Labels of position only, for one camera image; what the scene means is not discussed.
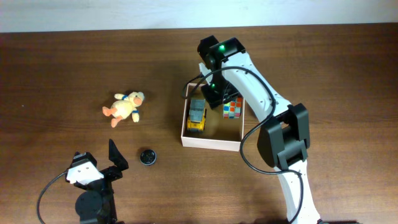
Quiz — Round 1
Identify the colourful puzzle cube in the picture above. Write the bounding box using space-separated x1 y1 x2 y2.
223 97 243 119

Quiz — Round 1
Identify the yellow grey toy truck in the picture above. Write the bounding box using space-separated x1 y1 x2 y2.
186 99 206 133

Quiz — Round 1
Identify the pink cardboard box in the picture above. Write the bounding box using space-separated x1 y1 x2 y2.
180 89 245 152

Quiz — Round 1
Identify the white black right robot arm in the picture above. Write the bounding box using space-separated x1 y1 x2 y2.
197 35 322 224

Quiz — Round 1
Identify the black round lid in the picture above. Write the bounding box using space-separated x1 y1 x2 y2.
139 149 157 166

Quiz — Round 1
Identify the yellow plush duck toy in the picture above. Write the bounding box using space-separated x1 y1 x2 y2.
102 91 145 128

